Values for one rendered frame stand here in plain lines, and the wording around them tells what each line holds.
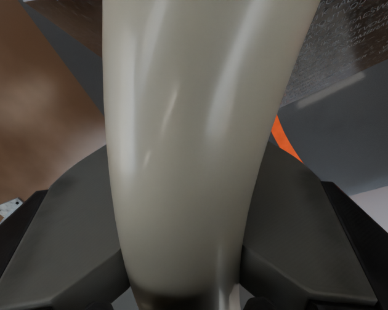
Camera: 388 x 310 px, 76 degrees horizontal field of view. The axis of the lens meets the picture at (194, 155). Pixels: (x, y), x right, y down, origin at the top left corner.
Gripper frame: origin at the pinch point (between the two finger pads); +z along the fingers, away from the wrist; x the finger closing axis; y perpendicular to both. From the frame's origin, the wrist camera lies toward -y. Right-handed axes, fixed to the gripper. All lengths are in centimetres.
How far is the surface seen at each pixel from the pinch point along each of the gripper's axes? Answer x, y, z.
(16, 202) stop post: -99, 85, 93
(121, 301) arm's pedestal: -22, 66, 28
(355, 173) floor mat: 75, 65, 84
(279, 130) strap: 36, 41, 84
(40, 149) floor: -72, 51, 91
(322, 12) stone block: 10.7, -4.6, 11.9
